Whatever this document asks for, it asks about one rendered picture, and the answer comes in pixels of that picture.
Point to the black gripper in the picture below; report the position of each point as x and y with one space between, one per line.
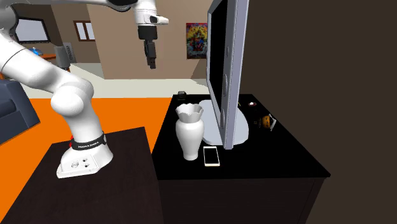
147 32

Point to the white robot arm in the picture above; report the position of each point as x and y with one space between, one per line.
73 102

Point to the brown framed window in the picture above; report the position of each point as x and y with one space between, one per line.
84 30

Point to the grey flat screen television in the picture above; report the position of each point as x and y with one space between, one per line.
231 74

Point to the white scalloped vase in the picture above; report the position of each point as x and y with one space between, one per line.
189 133

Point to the small red round object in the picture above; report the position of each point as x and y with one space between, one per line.
252 104

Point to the white smartphone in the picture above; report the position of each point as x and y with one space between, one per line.
211 156

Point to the orange object with grey plate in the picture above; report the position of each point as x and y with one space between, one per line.
267 121

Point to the dark blue sofa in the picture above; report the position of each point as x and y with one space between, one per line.
14 108

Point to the dark robot stand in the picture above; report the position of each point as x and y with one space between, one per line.
93 192

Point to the black cabinet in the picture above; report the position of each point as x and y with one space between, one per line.
248 192

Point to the colourful wall poster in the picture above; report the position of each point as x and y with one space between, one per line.
196 40

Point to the black framed wall screen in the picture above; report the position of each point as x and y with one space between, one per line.
31 30

